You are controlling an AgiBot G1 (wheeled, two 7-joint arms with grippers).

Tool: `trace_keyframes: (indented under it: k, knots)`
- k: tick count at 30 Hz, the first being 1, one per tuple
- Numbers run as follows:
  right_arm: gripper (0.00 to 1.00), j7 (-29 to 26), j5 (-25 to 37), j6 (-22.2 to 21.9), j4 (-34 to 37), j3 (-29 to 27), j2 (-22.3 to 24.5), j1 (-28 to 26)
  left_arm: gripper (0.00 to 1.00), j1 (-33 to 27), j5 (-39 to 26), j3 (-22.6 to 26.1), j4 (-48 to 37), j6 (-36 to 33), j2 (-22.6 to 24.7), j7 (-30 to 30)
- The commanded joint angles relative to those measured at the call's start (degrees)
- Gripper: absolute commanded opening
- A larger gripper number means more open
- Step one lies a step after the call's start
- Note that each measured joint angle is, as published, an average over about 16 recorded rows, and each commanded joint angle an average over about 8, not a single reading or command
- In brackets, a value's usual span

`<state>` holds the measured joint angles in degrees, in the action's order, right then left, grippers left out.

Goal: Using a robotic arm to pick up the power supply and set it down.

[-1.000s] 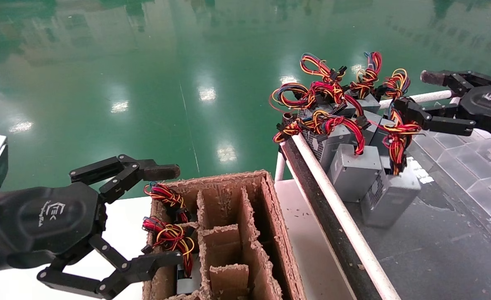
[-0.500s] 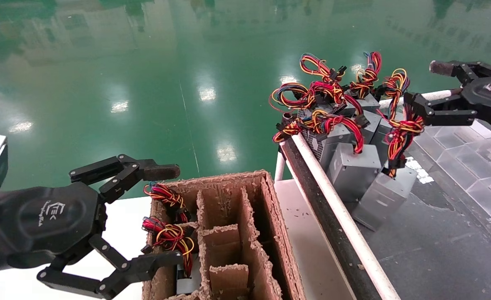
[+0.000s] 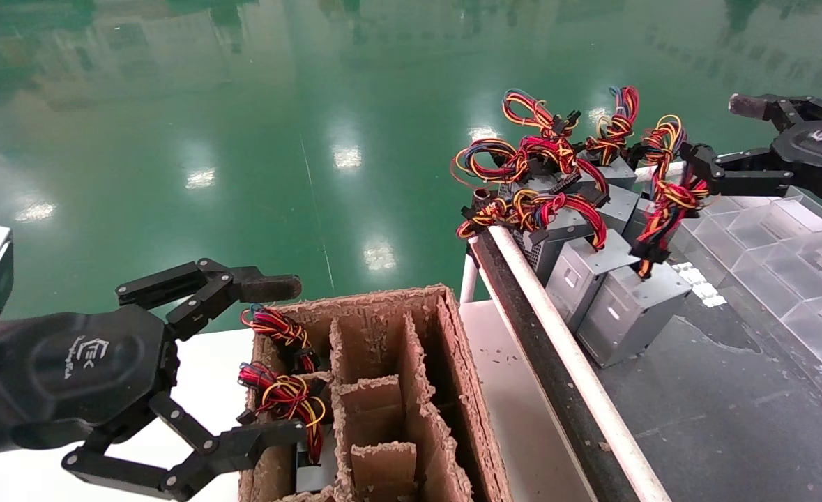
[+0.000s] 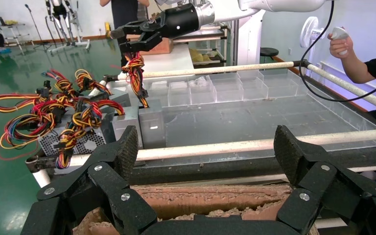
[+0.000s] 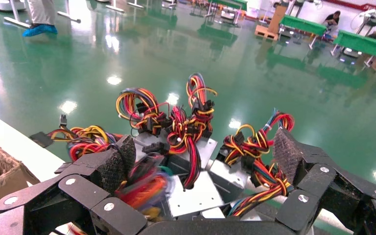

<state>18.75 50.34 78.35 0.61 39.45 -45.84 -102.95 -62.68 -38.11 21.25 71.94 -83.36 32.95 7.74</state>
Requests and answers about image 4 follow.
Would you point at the white cabinet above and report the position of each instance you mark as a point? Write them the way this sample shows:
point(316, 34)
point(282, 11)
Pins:
point(249, 39)

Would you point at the yellow bags on shelf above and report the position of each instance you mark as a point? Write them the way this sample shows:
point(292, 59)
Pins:
point(201, 57)

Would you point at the black microphone stand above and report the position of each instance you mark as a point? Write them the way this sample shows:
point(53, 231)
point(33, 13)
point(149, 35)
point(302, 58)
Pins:
point(34, 24)

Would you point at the white standing fan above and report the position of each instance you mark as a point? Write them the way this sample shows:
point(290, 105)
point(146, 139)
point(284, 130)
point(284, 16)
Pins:
point(308, 32)

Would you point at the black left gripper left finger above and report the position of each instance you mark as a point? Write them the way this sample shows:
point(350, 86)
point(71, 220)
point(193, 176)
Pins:
point(110, 181)

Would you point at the standing person in black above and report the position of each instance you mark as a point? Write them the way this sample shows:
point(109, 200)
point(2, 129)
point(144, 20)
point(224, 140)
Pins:
point(123, 13)

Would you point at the white handheld remote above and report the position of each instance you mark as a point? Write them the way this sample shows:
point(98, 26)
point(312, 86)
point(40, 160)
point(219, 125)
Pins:
point(339, 32)

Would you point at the yellow floor sign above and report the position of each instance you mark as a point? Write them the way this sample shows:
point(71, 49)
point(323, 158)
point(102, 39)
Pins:
point(107, 30)

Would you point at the silver power supply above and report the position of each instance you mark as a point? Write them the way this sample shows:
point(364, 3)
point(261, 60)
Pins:
point(126, 125)

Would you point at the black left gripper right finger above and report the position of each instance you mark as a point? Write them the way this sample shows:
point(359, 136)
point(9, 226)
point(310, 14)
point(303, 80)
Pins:
point(317, 175)

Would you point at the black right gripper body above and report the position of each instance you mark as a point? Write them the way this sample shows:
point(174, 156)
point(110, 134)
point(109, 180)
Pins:
point(178, 21)

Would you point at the metal pipe shelf rack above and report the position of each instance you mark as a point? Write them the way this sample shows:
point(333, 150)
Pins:
point(207, 39)

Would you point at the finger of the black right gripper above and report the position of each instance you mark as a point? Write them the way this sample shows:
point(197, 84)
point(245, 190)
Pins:
point(133, 27)
point(141, 45)

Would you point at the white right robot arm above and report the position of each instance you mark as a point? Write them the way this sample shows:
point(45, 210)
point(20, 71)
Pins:
point(278, 5)

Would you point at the clear acrylic tray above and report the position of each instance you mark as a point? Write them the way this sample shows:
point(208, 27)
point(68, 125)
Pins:
point(240, 123)

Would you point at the operator hand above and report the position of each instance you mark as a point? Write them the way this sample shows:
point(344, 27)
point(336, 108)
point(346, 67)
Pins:
point(338, 47)

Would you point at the white pvc leg pipe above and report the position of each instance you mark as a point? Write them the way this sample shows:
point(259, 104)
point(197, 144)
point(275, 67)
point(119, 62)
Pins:
point(41, 177)

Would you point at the plain grey power supply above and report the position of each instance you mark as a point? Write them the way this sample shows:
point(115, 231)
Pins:
point(121, 100)

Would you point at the mesh-sided grey power supply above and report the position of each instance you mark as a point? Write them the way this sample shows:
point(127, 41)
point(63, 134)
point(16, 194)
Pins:
point(90, 144)

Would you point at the black frame beam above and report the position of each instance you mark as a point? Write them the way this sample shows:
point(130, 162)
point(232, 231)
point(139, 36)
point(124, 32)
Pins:
point(207, 173)

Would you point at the small clear acrylic box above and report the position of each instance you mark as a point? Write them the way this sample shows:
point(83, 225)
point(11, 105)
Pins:
point(282, 89)
point(202, 95)
point(179, 97)
point(228, 92)
point(158, 95)
point(254, 90)

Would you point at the humanoid robot on stand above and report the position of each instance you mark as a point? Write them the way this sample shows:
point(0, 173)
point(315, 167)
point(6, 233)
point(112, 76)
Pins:
point(59, 11)

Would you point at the operator forearm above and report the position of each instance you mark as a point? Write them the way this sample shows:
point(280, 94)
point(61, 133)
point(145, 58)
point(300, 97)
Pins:
point(358, 69)

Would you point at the black round stool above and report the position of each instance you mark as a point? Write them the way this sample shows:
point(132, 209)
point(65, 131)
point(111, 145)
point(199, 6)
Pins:
point(269, 52)

